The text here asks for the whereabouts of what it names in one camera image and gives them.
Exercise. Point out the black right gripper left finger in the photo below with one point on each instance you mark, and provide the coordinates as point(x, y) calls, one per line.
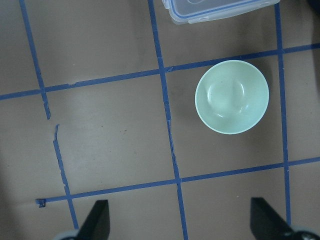
point(97, 224)

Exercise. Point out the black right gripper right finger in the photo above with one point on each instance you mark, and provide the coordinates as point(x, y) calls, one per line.
point(266, 223)

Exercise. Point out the green bowl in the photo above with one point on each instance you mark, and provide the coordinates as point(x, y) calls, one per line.
point(231, 97)

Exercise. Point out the clear plastic food container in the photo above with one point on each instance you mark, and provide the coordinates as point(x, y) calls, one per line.
point(197, 11)

